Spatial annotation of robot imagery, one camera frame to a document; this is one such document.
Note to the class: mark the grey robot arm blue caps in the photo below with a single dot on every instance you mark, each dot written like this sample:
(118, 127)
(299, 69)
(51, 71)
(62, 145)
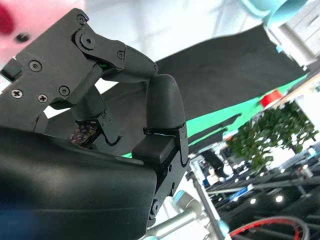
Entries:
(187, 200)

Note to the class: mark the red round object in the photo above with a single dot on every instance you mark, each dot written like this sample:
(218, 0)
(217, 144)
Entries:
(271, 98)

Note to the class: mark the pink plush doll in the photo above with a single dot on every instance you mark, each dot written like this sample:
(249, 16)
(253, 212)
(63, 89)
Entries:
(37, 15)

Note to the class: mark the green cloth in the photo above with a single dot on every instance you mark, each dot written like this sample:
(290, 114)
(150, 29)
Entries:
(212, 122)

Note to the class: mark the green leafy plant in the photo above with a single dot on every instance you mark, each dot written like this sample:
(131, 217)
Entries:
(270, 132)

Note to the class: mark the light blue mug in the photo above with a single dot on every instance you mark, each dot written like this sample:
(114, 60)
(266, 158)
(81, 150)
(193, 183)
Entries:
(282, 12)

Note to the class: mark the black backdrop cloth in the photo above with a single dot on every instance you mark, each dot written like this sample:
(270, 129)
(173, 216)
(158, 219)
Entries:
(225, 75)

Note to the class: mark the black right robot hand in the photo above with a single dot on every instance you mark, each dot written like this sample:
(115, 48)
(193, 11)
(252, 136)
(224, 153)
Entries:
(62, 180)

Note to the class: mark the white cabinet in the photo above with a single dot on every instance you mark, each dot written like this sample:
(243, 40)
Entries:
(302, 35)

